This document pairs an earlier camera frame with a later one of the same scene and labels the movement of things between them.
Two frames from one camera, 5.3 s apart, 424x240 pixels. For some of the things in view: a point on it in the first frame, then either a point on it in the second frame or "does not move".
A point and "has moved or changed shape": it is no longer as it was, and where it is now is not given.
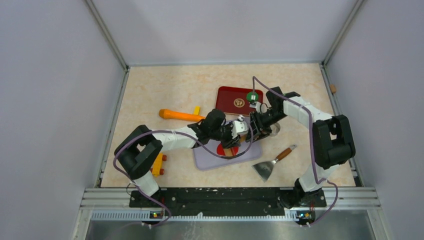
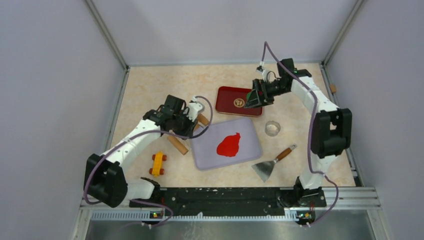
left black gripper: [231, 142] to [188, 131]
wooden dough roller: [230, 151] has moved or changed shape
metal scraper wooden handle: [264, 169] does not move
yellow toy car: [157, 169] does not move
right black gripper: [257, 126] to [253, 100]
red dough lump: [220, 151] does not move
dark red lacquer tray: [233, 100] does not move
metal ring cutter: [275, 128] does not move
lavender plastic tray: [206, 157] does not move
